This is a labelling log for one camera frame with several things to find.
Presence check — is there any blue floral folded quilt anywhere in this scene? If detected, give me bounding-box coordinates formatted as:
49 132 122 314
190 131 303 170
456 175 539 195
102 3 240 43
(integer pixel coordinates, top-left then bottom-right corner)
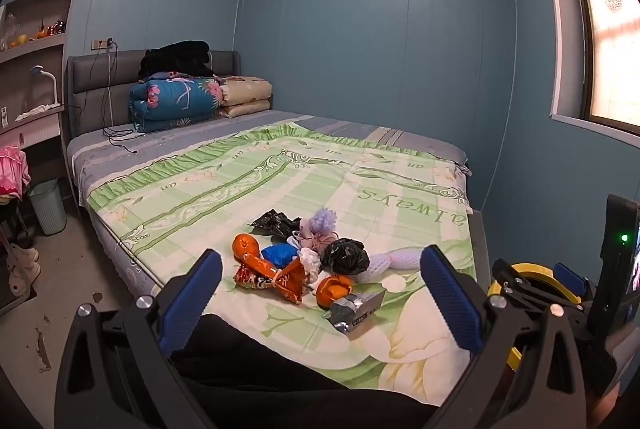
129 76 226 134

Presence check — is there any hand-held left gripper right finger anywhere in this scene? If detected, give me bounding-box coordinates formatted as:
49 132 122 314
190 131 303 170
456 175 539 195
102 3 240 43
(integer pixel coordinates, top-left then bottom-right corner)
419 245 588 429

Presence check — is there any pink garment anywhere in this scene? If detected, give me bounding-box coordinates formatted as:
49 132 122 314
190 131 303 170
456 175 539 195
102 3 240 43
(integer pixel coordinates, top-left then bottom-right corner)
0 145 32 200

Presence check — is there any pale foam fruit net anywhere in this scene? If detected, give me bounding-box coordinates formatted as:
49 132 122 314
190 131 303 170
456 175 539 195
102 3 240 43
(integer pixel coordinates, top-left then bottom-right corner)
356 246 427 284

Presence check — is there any pale green waste basket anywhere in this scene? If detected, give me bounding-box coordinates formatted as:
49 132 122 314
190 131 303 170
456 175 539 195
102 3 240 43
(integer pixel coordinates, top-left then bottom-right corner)
27 179 67 236

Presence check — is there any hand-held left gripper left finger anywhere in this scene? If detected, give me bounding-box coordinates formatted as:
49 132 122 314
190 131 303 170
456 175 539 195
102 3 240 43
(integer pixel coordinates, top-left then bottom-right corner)
55 249 223 429

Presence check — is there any silver foil packet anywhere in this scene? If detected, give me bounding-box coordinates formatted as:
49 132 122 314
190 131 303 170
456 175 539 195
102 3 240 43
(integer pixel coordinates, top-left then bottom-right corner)
327 289 387 341

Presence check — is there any beige shoe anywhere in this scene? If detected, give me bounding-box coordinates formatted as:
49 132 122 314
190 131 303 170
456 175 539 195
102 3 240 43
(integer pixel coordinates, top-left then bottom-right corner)
9 261 42 297
7 243 40 267

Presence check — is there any grey upholstered bed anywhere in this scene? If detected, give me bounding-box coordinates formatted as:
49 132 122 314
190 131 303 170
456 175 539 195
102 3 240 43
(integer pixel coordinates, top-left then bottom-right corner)
66 50 493 410

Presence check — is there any white cloth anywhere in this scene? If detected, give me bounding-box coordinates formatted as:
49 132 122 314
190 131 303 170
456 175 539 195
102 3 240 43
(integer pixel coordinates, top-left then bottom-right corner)
15 105 53 122

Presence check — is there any pink bag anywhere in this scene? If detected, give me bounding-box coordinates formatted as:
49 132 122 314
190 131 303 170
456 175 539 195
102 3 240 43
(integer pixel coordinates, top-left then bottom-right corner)
292 230 337 255

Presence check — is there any large black plastic bag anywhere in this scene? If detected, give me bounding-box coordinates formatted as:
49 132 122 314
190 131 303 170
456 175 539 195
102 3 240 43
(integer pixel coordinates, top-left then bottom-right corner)
320 237 372 276

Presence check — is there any built-in wall shelf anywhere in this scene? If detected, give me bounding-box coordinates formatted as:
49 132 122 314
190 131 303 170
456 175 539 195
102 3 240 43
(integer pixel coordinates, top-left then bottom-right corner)
0 0 78 144

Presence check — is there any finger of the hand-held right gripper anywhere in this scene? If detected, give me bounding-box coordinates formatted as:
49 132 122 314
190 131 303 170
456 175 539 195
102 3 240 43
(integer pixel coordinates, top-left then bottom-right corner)
491 259 591 316
553 262 596 306

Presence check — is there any orange snack packet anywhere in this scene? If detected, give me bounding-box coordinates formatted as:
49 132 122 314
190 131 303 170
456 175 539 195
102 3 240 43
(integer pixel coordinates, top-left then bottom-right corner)
233 256 310 306

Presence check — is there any lavender ruffled foam net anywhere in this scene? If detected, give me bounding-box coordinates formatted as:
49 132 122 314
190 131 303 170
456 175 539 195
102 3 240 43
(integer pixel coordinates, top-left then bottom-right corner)
311 207 339 235

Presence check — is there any yellow rimmed black trash bin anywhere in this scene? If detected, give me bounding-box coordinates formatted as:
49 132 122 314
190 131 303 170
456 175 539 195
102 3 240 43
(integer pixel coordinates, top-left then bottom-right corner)
487 262 583 375

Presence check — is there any black charging cable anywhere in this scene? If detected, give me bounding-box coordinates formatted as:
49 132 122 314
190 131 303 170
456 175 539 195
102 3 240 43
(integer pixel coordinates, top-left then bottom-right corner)
101 40 139 154

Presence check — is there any green floral blanket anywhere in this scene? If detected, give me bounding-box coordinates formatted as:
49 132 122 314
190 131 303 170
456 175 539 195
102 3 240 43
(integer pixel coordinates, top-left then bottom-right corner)
87 123 476 407

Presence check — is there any white tissue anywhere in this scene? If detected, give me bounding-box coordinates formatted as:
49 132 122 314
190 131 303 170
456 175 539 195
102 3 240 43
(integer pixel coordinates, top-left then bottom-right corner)
299 246 328 287

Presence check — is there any black clothing pile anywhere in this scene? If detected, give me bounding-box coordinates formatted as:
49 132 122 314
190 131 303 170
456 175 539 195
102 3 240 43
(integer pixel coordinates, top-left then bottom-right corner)
139 40 216 80

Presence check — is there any white desk lamp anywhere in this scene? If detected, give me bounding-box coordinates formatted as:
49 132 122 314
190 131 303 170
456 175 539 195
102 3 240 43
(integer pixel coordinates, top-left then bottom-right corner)
29 65 60 106

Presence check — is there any blue wrapper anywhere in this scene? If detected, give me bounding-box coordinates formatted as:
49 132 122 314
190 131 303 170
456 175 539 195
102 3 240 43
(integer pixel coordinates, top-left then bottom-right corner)
260 244 301 269

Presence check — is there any beige folded quilt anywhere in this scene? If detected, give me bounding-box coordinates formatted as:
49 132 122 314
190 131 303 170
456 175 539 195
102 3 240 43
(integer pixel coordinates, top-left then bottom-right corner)
217 76 274 118

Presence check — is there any window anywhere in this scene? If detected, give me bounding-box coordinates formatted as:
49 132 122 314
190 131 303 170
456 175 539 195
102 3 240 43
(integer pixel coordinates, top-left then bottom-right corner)
550 0 640 134

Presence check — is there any orange peel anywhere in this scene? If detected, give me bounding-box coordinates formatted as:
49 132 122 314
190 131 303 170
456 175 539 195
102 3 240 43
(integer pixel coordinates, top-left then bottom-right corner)
234 233 262 262
315 275 355 311

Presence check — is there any small black plastic bag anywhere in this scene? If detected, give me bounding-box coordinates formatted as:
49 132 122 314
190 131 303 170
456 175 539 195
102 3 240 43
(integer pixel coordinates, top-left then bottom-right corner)
250 209 303 242

